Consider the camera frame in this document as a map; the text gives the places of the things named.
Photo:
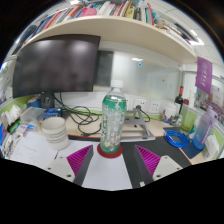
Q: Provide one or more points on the dark wine bottle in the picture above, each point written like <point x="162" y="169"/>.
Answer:
<point x="179" y="100"/>

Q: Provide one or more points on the small blue box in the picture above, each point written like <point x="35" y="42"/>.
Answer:
<point x="53" y="113"/>

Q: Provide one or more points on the white wall outlet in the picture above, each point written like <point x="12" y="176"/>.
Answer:
<point x="141" y="105"/>
<point x="155" y="106"/>

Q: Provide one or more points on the purple hanging poster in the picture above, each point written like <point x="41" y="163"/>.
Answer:
<point x="204" y="75"/>

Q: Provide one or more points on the purple translucent water bottle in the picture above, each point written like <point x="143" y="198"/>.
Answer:
<point x="203" y="130"/>

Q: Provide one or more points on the black computer monitor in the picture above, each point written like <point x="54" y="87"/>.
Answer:
<point x="56" y="66"/>

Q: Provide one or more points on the white paper-wrapped mug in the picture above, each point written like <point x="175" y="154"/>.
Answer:
<point x="56" y="133"/>

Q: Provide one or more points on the round blue container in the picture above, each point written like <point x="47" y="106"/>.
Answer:
<point x="34" y="102"/>

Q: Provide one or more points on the beige shelf with books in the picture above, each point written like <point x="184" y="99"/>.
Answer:
<point x="116" y="30"/>

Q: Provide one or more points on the translucent green cup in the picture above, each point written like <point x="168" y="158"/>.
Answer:
<point x="188" y="118"/>

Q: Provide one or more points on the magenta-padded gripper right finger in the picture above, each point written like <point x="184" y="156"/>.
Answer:
<point x="166" y="166"/>

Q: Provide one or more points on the green floral label drink bottle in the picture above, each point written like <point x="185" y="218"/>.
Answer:
<point x="113" y="120"/>

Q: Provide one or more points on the white paper sheet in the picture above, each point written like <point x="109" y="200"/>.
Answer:
<point x="33" y="150"/>

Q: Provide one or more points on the clear plastic box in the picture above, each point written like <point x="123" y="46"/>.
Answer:
<point x="32" y="116"/>

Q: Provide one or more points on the black desk mat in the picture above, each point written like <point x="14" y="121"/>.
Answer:
<point x="166" y="153"/>

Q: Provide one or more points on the stack of white napkins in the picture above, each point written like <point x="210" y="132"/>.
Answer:
<point x="10" y="116"/>

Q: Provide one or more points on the grey metal laptop stand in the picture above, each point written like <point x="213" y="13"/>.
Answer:
<point x="138" y="133"/>

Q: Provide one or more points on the flat round red coaster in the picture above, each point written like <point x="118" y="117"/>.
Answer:
<point x="101" y="154"/>

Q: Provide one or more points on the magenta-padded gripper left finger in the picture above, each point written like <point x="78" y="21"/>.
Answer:
<point x="60" y="168"/>

